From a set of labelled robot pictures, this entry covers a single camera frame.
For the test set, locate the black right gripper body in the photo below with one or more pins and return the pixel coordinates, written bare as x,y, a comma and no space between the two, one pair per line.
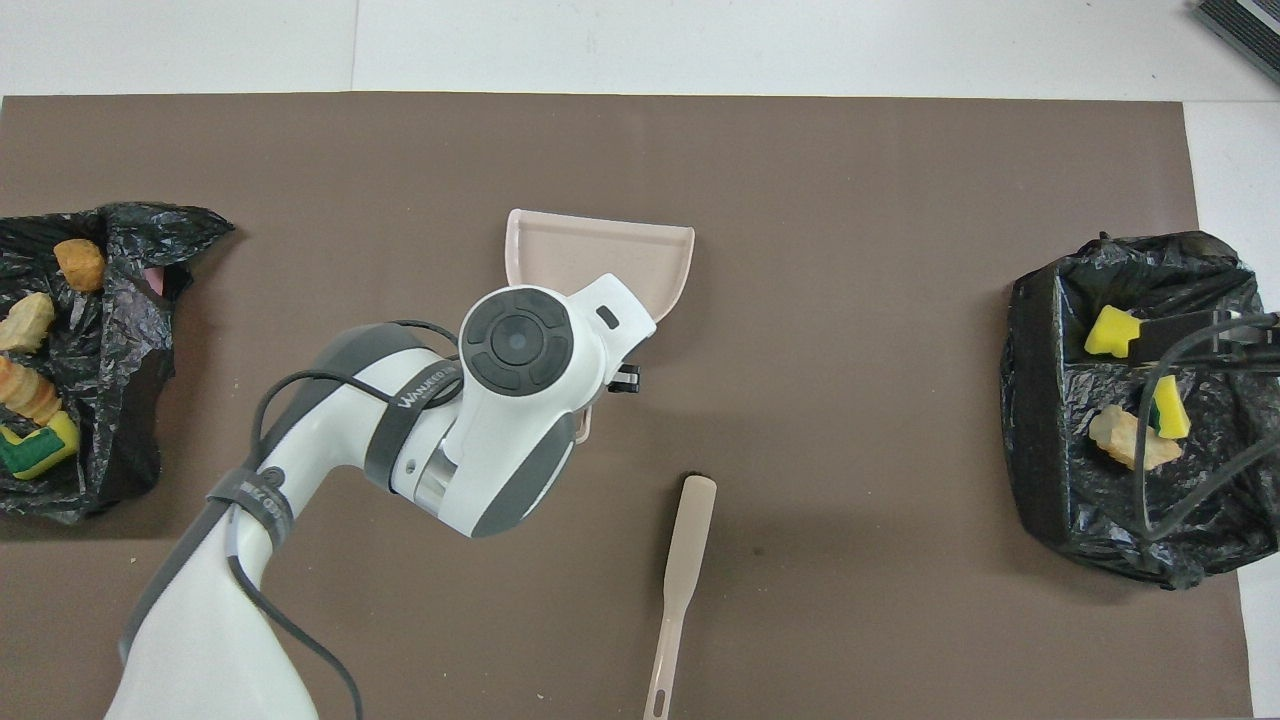
1205,340

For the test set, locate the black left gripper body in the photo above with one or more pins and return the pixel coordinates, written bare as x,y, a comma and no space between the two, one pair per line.
624,380

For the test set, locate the yellow sponge piece green-backed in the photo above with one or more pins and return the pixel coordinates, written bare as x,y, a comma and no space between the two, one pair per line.
1170,410

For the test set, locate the yellow sponge wedge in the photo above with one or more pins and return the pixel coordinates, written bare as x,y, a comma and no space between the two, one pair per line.
1108,332

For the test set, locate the beige rock chunk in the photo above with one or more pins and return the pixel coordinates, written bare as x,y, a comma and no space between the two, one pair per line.
1125,438

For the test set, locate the beige plastic dustpan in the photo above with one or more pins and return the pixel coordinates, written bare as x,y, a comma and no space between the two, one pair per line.
590,255

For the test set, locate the beige brush with black bristles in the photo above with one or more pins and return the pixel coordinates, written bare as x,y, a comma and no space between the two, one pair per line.
688,530

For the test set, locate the brown oval bread roll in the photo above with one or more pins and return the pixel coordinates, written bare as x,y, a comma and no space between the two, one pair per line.
80,264

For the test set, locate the yellow sponge piece with notch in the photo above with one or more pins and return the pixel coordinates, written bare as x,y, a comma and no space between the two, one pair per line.
40,448

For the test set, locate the small striped croissant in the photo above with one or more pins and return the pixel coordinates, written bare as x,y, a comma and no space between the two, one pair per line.
28,393

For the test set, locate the pale rock chunk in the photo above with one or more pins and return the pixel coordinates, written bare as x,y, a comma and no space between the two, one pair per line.
25,322

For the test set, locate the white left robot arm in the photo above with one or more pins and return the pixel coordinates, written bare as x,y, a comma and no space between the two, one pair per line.
480,400

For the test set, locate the pink bin with black bag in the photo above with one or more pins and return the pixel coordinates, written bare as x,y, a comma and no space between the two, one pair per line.
110,400

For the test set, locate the brown table mat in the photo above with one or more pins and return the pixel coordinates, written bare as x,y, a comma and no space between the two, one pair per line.
850,200

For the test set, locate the dark ribbed grille panel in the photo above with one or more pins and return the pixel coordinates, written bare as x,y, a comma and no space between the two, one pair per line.
1245,28

